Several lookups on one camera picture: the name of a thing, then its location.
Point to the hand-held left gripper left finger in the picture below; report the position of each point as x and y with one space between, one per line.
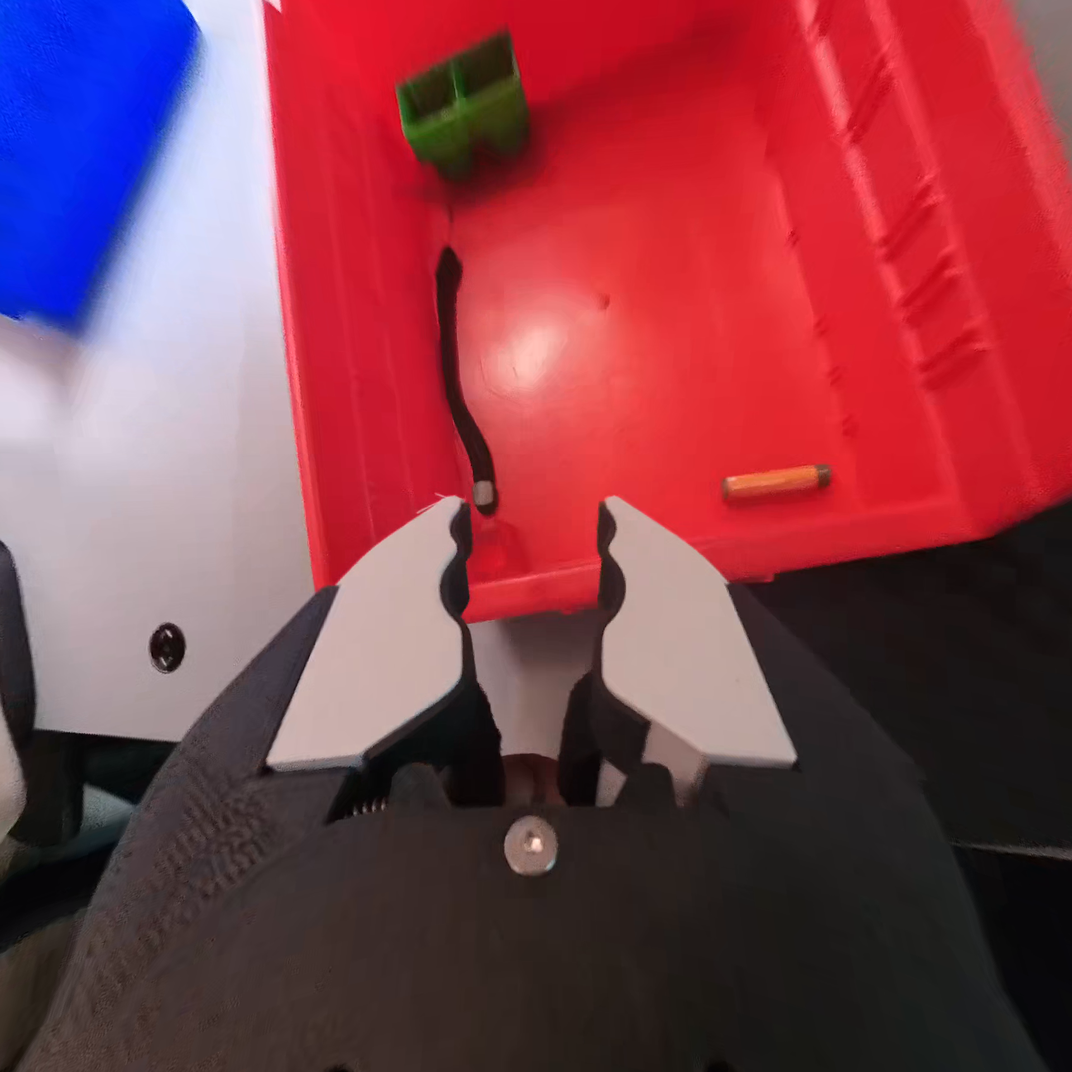
377 670

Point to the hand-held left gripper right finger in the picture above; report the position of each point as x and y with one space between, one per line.
687 662

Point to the red plastic bin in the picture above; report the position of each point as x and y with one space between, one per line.
670 293

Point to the blue plastic bin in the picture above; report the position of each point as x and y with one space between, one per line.
84 151

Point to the orange cylinder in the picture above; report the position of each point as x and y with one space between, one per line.
770 484

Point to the black table grommet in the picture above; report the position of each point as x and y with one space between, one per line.
167 649

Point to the green plastic block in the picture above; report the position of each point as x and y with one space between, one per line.
469 126

